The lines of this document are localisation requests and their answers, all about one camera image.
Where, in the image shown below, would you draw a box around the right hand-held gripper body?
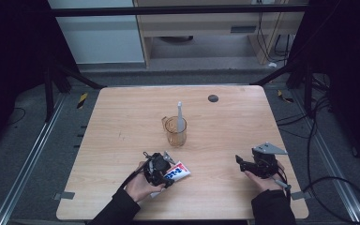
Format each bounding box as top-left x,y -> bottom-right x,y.
249,142 -> 289,180

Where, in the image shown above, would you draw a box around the white toothpaste tube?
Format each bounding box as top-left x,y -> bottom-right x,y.
149,160 -> 191,199

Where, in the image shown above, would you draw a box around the aluminium floor rail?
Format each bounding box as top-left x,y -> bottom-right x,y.
0,93 -> 68,225
290,90 -> 360,223

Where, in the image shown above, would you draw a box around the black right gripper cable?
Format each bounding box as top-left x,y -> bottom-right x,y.
273,162 -> 360,225

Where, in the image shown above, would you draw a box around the black floor cables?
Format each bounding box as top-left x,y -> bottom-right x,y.
276,73 -> 332,140

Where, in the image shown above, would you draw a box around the black cables under desk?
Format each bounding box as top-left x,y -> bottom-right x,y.
256,0 -> 296,64

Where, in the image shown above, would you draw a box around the person's left hand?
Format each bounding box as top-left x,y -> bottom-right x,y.
124,160 -> 167,203

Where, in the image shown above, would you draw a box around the grey table bracket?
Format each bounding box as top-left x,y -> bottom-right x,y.
53,191 -> 76,201
291,190 -> 312,201

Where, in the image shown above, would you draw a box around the white electric toothbrush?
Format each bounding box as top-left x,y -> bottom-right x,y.
176,100 -> 185,134

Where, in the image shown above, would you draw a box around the black metal stand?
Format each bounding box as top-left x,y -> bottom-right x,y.
42,60 -> 106,124
250,60 -> 315,118

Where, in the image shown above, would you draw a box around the clear amber plastic cup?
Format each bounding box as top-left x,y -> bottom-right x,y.
161,115 -> 188,148

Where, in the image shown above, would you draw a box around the thin black floor cable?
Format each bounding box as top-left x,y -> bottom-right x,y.
7,107 -> 27,127

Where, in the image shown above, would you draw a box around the black horizontal frame bar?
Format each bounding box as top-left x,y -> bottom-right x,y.
51,4 -> 310,18

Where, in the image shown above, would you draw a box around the light wooden desk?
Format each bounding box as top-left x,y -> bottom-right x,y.
132,0 -> 310,68

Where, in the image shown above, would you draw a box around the person's right hand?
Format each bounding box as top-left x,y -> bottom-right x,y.
243,160 -> 287,195

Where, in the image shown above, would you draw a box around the white cabinet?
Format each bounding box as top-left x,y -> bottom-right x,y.
47,0 -> 146,65

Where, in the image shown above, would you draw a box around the yellow black floor tape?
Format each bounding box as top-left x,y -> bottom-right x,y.
277,89 -> 294,104
76,92 -> 89,110

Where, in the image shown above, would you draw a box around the grey cable plug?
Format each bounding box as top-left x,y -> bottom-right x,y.
271,177 -> 293,190

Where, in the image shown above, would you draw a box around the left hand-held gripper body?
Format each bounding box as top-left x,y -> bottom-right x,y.
142,150 -> 176,187

